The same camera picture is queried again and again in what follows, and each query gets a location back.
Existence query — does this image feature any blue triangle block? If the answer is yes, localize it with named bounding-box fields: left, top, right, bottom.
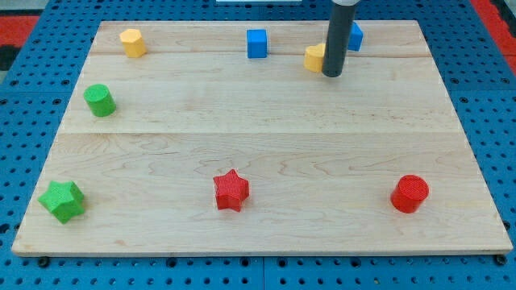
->
left=347, top=22, right=364, bottom=52

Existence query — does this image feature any blue cube block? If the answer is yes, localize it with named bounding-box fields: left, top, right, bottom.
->
left=246, top=29, right=268, bottom=59

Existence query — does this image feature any red star block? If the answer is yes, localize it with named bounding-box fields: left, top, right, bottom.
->
left=213, top=169, right=250, bottom=212

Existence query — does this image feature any wooden board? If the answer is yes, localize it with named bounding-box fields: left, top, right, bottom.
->
left=12, top=20, right=513, bottom=258

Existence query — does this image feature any yellow heart block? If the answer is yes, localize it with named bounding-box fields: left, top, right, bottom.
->
left=303, top=43, right=326, bottom=73

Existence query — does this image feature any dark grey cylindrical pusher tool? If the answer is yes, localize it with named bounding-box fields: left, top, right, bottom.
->
left=322, top=0, right=360, bottom=77

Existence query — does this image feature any yellow hexagon block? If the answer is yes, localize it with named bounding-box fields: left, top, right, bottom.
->
left=119, top=29, right=147, bottom=58

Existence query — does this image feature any red cylinder block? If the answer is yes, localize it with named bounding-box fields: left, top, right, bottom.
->
left=390, top=175, right=430, bottom=213

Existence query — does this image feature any green cylinder block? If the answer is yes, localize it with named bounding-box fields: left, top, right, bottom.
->
left=83, top=84, right=116, bottom=117

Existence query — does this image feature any green star block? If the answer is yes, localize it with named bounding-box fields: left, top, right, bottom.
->
left=38, top=181, right=85, bottom=224

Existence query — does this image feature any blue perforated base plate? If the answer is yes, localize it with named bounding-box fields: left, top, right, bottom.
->
left=1, top=0, right=515, bottom=289

